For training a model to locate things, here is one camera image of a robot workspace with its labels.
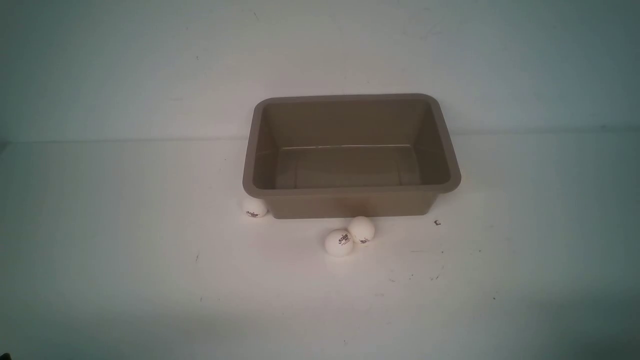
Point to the tan plastic rectangular bin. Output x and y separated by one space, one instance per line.
344 156

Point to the white ball with logo front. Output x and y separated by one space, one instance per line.
339 243

